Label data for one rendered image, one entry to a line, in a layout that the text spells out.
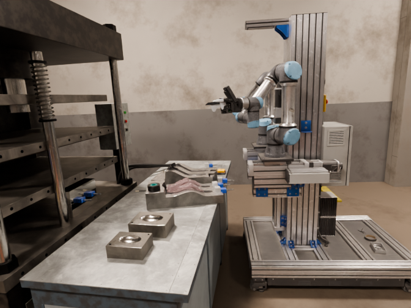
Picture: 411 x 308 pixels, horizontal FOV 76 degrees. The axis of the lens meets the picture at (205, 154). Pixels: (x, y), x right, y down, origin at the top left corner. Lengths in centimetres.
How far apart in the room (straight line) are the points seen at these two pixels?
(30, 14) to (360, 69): 426
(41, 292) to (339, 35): 454
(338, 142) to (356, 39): 282
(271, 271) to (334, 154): 99
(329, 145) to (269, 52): 253
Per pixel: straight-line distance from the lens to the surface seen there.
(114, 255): 131
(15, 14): 153
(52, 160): 167
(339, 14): 478
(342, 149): 224
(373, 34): 493
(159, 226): 138
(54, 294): 136
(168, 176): 209
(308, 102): 215
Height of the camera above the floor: 148
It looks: 12 degrees down
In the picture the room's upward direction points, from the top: 3 degrees counter-clockwise
